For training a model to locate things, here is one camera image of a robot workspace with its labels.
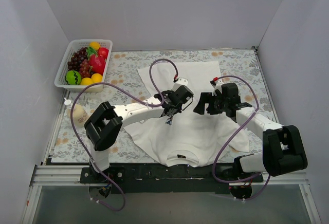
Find small round brooch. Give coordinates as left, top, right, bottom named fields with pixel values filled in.
left=166, top=117, right=173, bottom=125

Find white t-shirt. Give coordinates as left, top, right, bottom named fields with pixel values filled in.
left=124, top=61, right=239, bottom=167

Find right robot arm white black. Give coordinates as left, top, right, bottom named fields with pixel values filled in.
left=193, top=82, right=308, bottom=179

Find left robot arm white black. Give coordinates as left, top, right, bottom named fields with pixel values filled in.
left=84, top=85, right=194, bottom=174

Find floral patterned table mat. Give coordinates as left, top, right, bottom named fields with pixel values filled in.
left=47, top=49, right=277, bottom=165

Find orange toy fruit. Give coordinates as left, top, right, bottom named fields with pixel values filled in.
left=91, top=73, right=102, bottom=83

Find red toy dragon fruit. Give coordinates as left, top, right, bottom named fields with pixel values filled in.
left=89, top=54, right=106, bottom=75

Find red toy apple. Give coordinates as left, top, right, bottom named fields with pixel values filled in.
left=97, top=47, right=109, bottom=59

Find yellow toy lemon bottom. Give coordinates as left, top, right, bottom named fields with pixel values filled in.
left=80, top=78, right=94, bottom=86

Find yellow toy lemon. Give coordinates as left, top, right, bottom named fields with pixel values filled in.
left=80, top=78, right=94, bottom=86
left=89, top=42, right=101, bottom=51

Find white pump bottle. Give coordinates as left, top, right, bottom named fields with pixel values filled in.
left=64, top=98, right=89, bottom=128

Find white plastic basket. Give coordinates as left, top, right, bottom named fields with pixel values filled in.
left=54, top=39, right=113, bottom=92

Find yellow toy lemon top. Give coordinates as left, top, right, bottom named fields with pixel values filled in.
left=89, top=42, right=101, bottom=51

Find purple toy grapes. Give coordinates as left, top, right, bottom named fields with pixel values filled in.
left=67, top=47, right=94, bottom=78

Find green toy watermelon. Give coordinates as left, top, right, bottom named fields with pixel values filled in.
left=65, top=70, right=82, bottom=85

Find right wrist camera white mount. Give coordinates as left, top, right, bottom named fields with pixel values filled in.
left=210, top=77, right=223, bottom=96

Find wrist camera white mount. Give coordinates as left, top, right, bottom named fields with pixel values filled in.
left=172, top=77, right=188, bottom=91
left=210, top=77, right=223, bottom=96

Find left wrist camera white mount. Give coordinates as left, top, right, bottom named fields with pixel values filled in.
left=172, top=77, right=188, bottom=91

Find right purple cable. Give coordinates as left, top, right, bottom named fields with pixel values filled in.
left=209, top=75, right=272, bottom=202

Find purple cable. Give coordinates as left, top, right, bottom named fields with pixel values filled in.
left=209, top=75, right=272, bottom=202
left=69, top=59, right=180, bottom=212

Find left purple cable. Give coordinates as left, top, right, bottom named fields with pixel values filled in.
left=69, top=59, right=180, bottom=212

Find aluminium frame rail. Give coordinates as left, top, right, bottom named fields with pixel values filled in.
left=30, top=165, right=309, bottom=186

